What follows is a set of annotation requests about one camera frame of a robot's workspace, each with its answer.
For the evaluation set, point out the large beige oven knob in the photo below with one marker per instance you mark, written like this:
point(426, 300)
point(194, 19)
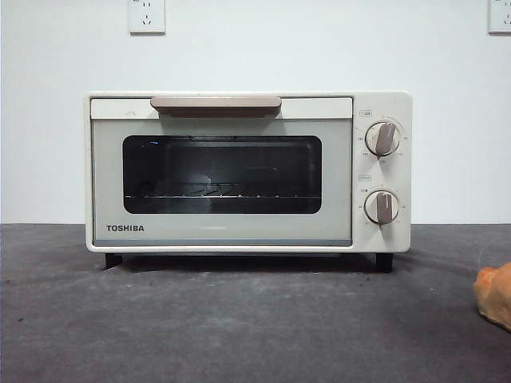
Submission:
point(383, 139)

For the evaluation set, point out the small beige oven knob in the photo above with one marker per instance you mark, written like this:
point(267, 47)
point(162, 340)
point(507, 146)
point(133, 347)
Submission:
point(382, 206)

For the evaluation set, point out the white wall socket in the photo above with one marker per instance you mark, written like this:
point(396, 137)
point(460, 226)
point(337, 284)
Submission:
point(146, 18)
point(501, 18)

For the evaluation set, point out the golden brown bread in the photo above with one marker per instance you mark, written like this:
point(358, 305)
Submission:
point(495, 297)

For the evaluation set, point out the cream Toshiba toaster oven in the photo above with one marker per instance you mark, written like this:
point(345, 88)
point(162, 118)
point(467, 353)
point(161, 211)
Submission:
point(403, 175)

